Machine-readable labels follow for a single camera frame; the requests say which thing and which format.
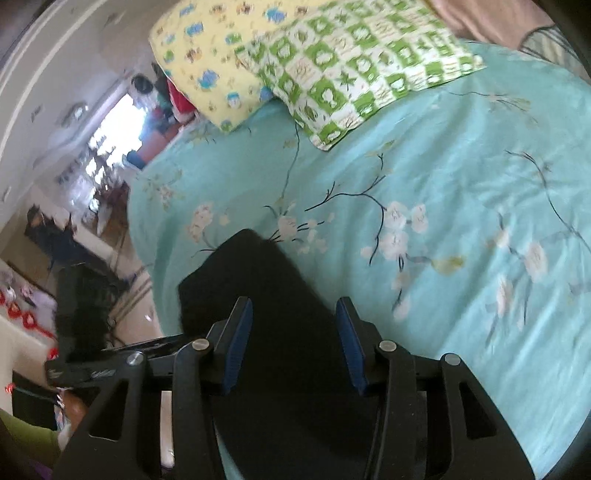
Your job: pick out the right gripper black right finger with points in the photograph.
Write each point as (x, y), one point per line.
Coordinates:
(434, 420)

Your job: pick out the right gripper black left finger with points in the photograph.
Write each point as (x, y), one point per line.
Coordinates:
(119, 437)

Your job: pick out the black fleece pants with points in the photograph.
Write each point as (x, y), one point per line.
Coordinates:
(294, 412)

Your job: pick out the green sleeve left forearm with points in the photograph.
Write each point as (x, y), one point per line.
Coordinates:
(28, 451)

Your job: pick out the person's left hand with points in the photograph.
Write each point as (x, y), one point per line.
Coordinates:
(74, 408)

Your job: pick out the teal floral bed sheet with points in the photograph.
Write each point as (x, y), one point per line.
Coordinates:
(457, 219)

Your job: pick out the yellow cartoon print pillow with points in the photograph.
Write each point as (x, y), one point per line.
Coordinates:
(194, 43)

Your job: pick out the green checkered pillow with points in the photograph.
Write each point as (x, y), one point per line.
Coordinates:
(344, 61)

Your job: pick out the pink quilt with plaid hearts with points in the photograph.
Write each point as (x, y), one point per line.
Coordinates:
(519, 25)

